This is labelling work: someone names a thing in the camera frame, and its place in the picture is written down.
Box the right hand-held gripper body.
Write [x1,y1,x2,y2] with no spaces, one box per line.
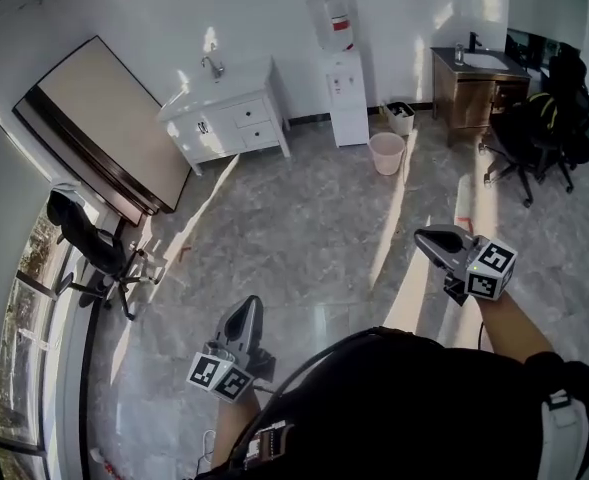
[443,237,518,307]

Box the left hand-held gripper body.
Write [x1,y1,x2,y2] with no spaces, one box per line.
[186,341,276,403]

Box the white drawer black knob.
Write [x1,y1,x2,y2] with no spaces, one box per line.
[241,120,280,150]
[231,98,271,129]

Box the person's right forearm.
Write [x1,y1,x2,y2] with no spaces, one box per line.
[476,290,558,364]

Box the person's left forearm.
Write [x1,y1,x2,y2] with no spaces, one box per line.
[208,392,265,469]

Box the pink waste bin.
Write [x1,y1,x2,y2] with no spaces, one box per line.
[368,132,406,177]

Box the white waste bin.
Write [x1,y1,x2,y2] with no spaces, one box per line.
[384,100,417,137]

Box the wooden vanity cabinet dark top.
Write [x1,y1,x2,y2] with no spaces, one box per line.
[430,46,533,147]

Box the black yellow backpack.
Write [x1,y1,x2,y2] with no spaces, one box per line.
[523,92,561,137]

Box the person's torso in black shirt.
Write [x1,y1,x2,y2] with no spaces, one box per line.
[193,326,589,480]

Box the white water dispenser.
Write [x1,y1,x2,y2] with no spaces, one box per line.
[325,50,371,148]

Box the black mesh office chair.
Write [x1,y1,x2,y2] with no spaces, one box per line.
[46,190,163,322]

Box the white cabinet door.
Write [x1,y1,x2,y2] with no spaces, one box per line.
[201,110,248,158]
[171,117,206,165]

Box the black-framed window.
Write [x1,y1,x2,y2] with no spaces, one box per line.
[0,207,100,480]

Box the white vanity cabinet with sink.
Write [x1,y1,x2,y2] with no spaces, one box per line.
[156,55,293,177]

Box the clear water jug red label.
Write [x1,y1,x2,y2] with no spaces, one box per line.
[306,0,356,54]

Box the large beige dark-framed board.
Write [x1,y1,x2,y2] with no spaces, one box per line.
[12,35,193,227]

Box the chrome sink faucet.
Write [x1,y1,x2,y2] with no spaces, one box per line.
[201,55,225,80]

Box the chest-mounted recorder box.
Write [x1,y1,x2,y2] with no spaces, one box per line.
[243,420,295,469]

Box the white shoulder strap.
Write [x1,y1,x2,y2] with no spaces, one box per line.
[541,387,589,480]

